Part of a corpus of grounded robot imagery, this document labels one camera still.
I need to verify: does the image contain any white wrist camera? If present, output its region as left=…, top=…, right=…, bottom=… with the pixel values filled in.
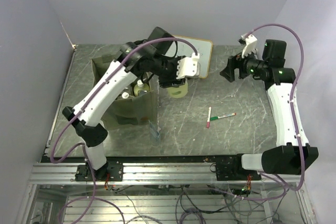
left=176, top=52, right=200, bottom=79
left=239, top=34, right=258, bottom=58

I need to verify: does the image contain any green bottle beige pump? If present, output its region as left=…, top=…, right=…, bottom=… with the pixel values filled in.
left=166, top=81, right=188, bottom=99

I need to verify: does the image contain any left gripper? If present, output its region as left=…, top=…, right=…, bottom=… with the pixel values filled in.
left=151, top=55, right=189, bottom=89

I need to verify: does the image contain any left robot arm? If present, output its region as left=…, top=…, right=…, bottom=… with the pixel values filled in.
left=62, top=27, right=185, bottom=180

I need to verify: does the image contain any amber pump soap bottle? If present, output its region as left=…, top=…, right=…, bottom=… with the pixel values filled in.
left=121, top=92, right=130, bottom=99

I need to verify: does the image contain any yellow-green lotion bottle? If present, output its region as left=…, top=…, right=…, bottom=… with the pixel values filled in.
left=133, top=80, right=150, bottom=97

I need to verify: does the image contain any pink whiteboard marker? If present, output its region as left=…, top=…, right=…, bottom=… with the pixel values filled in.
left=206, top=106, right=212, bottom=129

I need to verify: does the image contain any green whiteboard marker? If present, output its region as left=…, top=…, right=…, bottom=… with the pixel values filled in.
left=210, top=113, right=236, bottom=121

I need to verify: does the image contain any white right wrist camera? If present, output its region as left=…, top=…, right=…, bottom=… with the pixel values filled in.
left=239, top=34, right=258, bottom=58

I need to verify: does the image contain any green canvas bag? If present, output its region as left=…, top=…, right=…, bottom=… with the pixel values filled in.
left=90, top=54, right=159, bottom=131

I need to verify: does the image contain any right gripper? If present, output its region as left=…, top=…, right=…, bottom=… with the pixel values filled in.
left=219, top=45, right=267, bottom=82

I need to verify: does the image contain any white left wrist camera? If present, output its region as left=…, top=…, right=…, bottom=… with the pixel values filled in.
left=176, top=52, right=200, bottom=79

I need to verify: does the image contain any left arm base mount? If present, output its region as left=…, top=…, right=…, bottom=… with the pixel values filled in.
left=75, top=162, right=124, bottom=182

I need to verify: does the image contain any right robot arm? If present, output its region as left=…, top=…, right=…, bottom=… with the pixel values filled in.
left=220, top=35, right=319, bottom=180

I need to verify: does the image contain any small whiteboard with stand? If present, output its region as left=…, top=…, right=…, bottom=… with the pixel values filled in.
left=165, top=35, right=213, bottom=79

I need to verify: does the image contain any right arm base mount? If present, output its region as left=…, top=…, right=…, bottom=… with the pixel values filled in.
left=215, top=154, right=261, bottom=181

